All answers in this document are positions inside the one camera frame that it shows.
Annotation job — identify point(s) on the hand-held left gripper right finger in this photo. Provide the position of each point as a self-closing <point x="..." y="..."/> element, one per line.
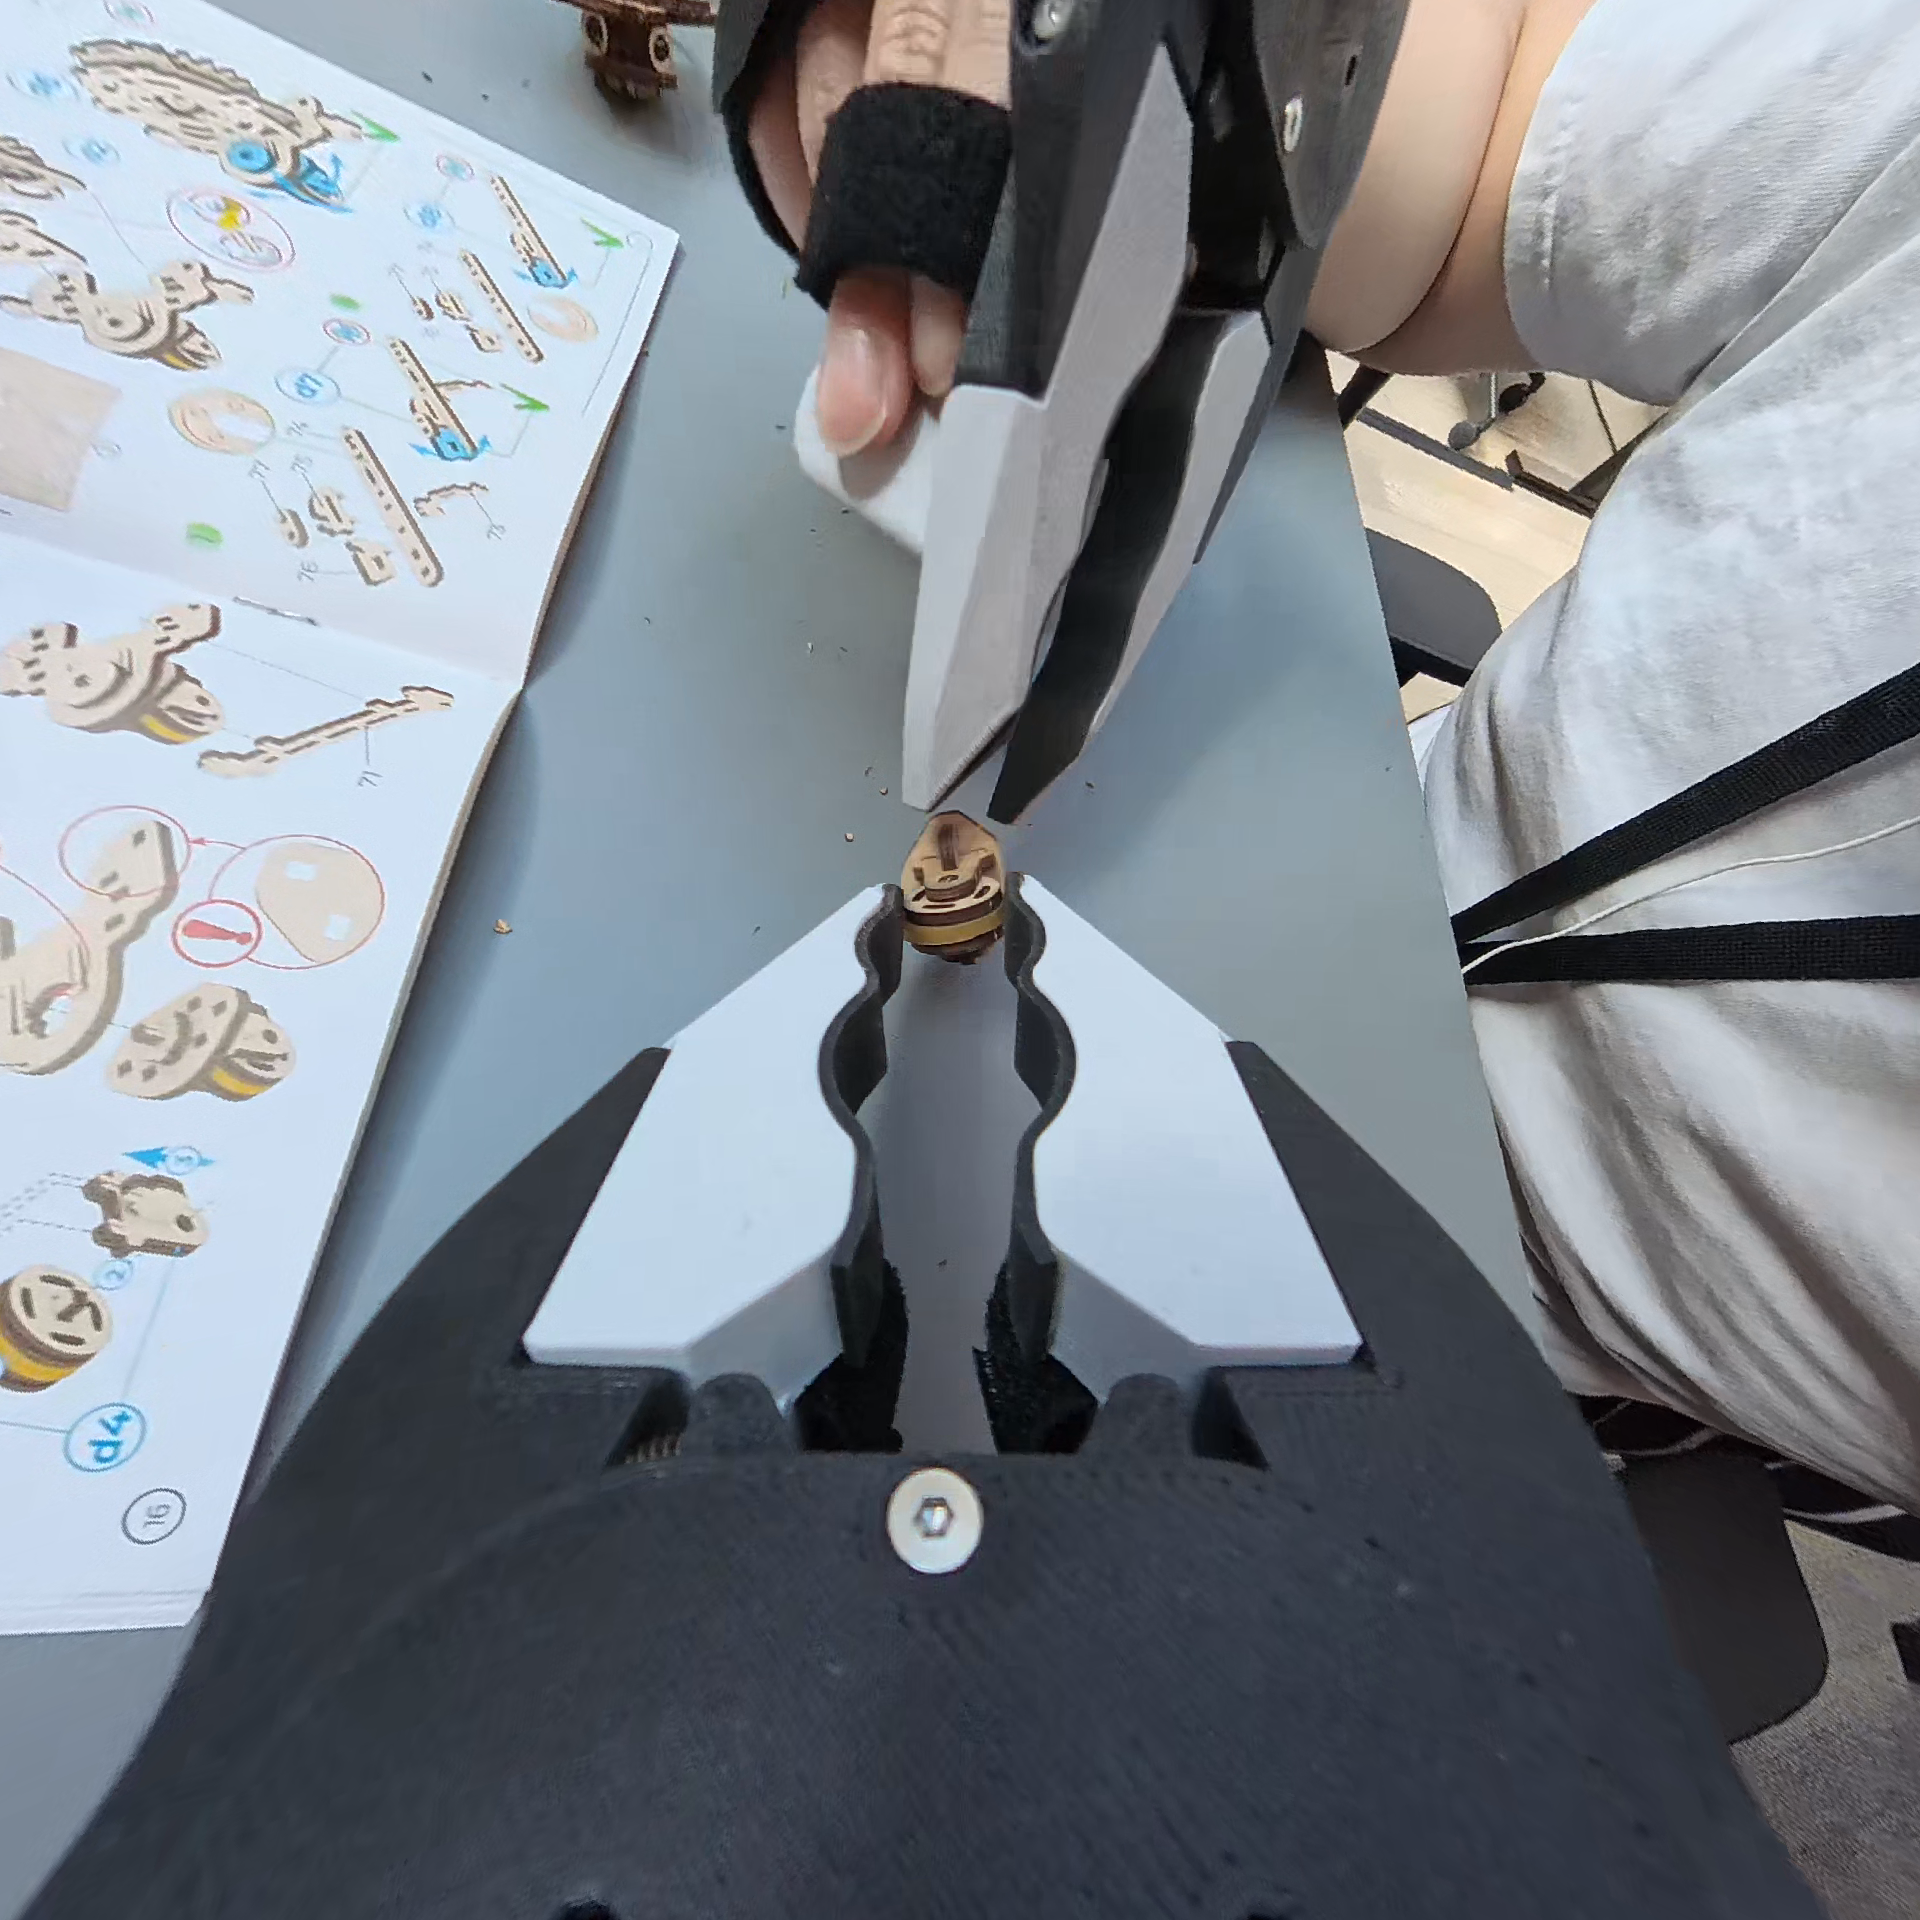
<point x="1187" y="1201"/>

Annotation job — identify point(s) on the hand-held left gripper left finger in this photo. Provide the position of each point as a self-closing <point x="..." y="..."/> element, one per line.
<point x="706" y="1201"/>

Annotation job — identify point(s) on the small wooden puzzle assembly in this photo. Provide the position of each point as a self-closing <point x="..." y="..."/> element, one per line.
<point x="951" y="892"/>

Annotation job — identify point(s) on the grey desk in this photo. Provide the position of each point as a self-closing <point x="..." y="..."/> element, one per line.
<point x="719" y="674"/>

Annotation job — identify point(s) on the person's right hand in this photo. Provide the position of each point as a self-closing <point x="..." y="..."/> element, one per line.
<point x="875" y="377"/>

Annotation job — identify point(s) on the black mesh chair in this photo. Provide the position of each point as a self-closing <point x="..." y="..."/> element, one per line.
<point x="1499" y="414"/>

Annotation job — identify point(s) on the person's right forearm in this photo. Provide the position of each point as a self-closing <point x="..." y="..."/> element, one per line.
<point x="1425" y="225"/>

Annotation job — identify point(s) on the puzzle instruction booklet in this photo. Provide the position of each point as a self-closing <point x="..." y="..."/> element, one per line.
<point x="225" y="599"/>

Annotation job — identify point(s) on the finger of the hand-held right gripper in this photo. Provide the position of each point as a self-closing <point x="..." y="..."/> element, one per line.
<point x="1233" y="389"/>
<point x="973" y="599"/>

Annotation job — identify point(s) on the wooden gear model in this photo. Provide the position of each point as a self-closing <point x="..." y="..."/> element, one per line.
<point x="630" y="55"/>

